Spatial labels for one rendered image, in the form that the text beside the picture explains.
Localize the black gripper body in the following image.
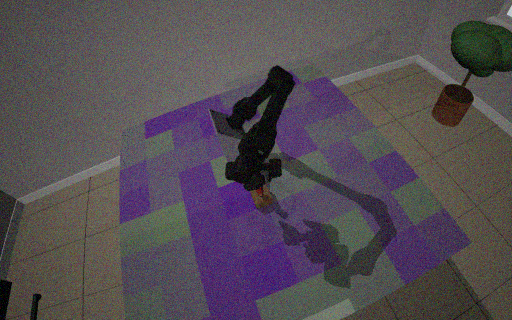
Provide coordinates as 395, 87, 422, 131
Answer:
225, 159, 282, 180

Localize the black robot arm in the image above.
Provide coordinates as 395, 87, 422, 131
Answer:
226, 65, 296, 191

